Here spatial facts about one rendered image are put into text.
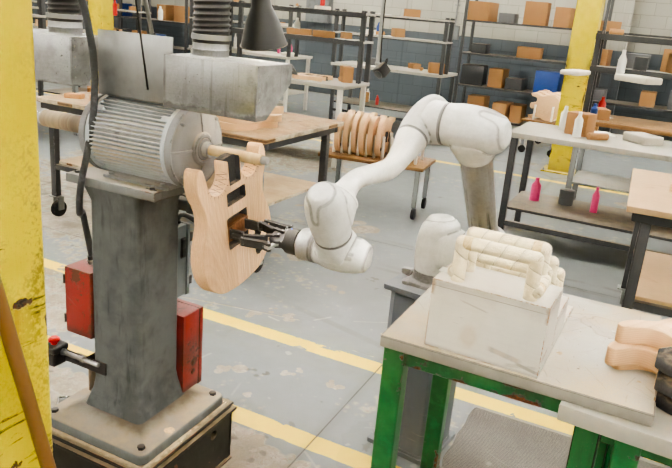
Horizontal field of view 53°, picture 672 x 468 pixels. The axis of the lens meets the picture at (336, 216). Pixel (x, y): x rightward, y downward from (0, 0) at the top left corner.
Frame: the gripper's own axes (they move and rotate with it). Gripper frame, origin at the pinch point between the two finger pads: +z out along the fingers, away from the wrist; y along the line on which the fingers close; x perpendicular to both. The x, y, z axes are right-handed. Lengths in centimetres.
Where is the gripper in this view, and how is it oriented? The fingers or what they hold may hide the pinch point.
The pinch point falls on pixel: (239, 228)
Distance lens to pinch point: 198.8
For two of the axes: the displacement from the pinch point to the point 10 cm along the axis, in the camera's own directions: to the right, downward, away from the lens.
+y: 4.5, -3.8, 8.1
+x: 0.0, -9.1, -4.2
